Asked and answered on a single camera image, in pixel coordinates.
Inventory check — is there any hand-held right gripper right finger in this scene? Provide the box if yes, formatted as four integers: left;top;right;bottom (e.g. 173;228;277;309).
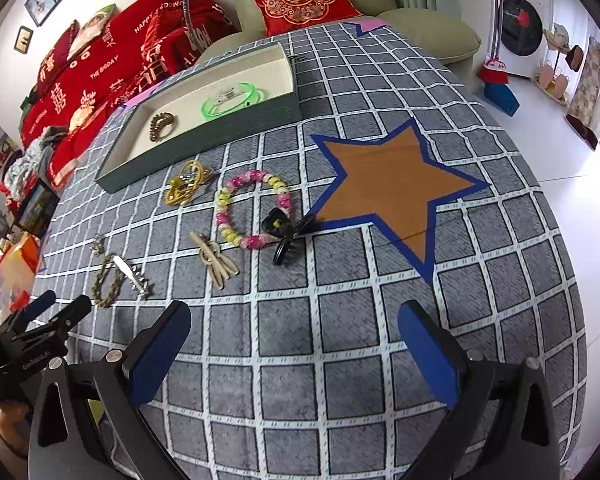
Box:
397;300;563;480

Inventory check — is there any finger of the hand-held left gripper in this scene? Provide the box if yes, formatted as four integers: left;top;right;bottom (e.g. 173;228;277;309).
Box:
25;294;92;348
0;290;57;341

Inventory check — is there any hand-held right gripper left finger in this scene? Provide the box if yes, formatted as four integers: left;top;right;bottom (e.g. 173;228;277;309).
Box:
28;300;193;480

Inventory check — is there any braided rope bracelet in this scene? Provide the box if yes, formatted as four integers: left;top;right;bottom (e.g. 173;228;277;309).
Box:
91;251;126;308

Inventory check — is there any silver hair clip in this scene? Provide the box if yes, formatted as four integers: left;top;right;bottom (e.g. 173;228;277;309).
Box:
112;255;153;301

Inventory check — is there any beige hair clip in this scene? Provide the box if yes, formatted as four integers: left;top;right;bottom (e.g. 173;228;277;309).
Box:
190;231;241;291

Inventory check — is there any yellow hair tie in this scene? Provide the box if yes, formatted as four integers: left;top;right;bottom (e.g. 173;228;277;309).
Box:
162;159;216;207

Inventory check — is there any black hair claw clip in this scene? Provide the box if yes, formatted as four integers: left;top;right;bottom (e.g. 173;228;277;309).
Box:
260;207;318;267

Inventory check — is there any pink yellow beaded bracelet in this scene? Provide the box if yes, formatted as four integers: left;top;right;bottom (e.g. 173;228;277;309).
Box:
214;170;295;251

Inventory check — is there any grey-green jewelry tray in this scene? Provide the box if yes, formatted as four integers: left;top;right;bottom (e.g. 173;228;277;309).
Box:
95;41;302;195

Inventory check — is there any person's left hand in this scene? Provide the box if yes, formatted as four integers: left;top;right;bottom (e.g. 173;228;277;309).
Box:
0;402;32;461

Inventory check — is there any orange bag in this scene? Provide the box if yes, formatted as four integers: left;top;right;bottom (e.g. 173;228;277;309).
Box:
0;235;43;311

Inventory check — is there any grey checked tablecloth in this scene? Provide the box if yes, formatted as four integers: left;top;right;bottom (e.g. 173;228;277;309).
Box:
32;22;588;480

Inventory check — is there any grey cloth pile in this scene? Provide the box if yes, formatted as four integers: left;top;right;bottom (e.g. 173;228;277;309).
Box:
5;127;63;191

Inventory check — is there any brown star patch blue border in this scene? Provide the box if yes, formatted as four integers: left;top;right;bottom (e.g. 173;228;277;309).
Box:
311;117;492;285

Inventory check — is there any green plastic bangle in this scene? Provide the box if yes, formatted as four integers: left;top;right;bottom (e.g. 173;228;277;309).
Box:
201;81;268;122

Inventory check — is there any red printed blanket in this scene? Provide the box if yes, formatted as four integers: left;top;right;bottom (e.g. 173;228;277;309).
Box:
20;0;241;191

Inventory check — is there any blue dustpan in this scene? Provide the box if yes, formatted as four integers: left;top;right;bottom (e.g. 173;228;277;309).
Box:
482;82;521;116

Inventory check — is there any white printed pillow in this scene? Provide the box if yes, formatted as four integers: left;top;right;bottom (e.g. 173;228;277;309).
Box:
67;4;117;61

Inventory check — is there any red broom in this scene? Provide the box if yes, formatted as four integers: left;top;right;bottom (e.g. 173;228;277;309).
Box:
477;0;511;86

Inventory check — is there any patterned standing board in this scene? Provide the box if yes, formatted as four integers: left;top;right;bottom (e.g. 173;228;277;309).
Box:
567;36;600;133

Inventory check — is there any hat stand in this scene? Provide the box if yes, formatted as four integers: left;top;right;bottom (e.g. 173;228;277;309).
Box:
532;22;586;106

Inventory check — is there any green sofa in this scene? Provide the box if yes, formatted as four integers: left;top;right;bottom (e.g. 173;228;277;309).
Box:
195;0;482;81

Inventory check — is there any silver wrapped pole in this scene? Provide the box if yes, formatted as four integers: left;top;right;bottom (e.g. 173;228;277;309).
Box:
179;0;199;51

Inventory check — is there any white washing machine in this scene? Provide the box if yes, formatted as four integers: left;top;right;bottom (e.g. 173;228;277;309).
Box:
490;0;556;78

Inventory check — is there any brown beaded bracelet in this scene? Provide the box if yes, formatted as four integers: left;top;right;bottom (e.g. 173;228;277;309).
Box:
149;112;178;144

